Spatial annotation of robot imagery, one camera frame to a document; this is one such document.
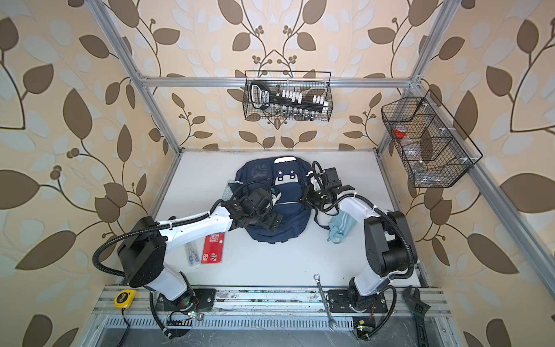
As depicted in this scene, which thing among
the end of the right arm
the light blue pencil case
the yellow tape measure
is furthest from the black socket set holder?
the yellow tape measure

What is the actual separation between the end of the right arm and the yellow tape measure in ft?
2.32

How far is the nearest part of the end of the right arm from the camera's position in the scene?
691mm

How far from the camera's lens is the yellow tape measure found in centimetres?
74

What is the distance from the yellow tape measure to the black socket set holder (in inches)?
33.6

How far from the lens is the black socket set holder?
0.84 meters
